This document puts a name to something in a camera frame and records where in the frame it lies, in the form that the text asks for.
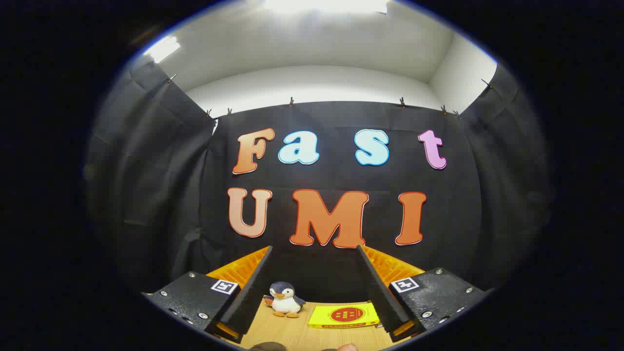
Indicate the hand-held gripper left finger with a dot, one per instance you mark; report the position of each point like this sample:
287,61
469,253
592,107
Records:
248,297

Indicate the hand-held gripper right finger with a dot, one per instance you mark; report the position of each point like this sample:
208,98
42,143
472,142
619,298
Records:
382,297

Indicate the penguin plush toy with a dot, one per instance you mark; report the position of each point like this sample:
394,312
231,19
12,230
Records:
284,302

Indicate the yellow book with red circle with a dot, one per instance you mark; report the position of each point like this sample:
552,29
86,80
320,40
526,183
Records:
343,316

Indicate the row of small cloth clips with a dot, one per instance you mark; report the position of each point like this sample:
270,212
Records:
291,102

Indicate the ceiling light panel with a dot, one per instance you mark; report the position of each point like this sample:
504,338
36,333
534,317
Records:
326,5
163,48

